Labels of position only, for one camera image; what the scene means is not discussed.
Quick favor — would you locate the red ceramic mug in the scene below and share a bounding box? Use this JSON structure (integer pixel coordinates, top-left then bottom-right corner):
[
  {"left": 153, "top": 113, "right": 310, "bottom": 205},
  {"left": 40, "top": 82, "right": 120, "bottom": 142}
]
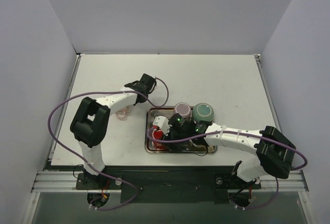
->
[{"left": 151, "top": 126, "right": 167, "bottom": 151}]

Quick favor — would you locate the pink faceted ceramic mug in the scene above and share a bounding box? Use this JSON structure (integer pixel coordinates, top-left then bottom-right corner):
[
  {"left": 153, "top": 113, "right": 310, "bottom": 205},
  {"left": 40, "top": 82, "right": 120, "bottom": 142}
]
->
[{"left": 115, "top": 106, "right": 132, "bottom": 121}]

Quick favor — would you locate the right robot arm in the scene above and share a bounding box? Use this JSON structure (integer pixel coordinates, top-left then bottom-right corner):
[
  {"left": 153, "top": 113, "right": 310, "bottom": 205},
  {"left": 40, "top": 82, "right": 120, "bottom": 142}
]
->
[{"left": 154, "top": 113, "right": 296, "bottom": 187}]

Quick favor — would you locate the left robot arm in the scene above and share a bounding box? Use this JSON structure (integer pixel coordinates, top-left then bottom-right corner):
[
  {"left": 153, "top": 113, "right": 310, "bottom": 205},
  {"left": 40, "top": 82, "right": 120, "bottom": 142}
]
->
[{"left": 70, "top": 74, "right": 156, "bottom": 189}]

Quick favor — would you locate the lilac ceramic mug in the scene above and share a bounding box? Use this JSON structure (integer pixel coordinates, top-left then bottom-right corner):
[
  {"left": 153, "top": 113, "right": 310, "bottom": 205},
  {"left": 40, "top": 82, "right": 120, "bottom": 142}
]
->
[{"left": 173, "top": 102, "right": 192, "bottom": 119}]

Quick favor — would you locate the teal speckled ceramic mug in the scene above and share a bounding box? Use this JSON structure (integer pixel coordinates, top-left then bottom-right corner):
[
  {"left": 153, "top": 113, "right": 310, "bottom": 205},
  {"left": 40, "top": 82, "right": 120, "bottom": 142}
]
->
[{"left": 192, "top": 103, "right": 214, "bottom": 123}]

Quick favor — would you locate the cream ceramic mug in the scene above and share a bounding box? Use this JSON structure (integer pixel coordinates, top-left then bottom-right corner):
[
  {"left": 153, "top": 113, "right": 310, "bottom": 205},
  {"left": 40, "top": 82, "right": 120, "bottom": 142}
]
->
[{"left": 207, "top": 146, "right": 217, "bottom": 153}]

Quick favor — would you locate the stainless steel tray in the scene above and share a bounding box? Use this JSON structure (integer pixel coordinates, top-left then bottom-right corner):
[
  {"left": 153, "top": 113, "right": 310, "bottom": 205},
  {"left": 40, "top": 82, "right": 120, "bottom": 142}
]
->
[{"left": 144, "top": 105, "right": 218, "bottom": 154}]

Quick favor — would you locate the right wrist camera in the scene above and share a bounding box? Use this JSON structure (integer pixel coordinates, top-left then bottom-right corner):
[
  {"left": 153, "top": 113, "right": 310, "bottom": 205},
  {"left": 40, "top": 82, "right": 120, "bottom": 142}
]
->
[{"left": 153, "top": 116, "right": 171, "bottom": 136}]

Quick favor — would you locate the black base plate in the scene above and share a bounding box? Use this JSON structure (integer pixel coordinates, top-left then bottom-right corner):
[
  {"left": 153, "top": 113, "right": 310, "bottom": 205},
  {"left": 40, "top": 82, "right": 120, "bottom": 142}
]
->
[{"left": 46, "top": 165, "right": 261, "bottom": 207}]

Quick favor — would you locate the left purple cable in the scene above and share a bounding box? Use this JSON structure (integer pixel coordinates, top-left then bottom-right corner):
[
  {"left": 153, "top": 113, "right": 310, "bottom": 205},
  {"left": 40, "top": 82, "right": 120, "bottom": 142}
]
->
[{"left": 48, "top": 76, "right": 170, "bottom": 211}]

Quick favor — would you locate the purple cable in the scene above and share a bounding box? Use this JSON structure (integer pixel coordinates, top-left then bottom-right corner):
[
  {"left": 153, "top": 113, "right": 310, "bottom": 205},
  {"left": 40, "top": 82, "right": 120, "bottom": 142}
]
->
[
  {"left": 48, "top": 76, "right": 170, "bottom": 211},
  {"left": 146, "top": 127, "right": 309, "bottom": 212}
]

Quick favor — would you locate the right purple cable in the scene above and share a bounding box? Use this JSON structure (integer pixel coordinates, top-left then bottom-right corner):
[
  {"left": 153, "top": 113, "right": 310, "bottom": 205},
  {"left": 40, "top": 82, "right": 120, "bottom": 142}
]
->
[{"left": 146, "top": 127, "right": 309, "bottom": 212}]

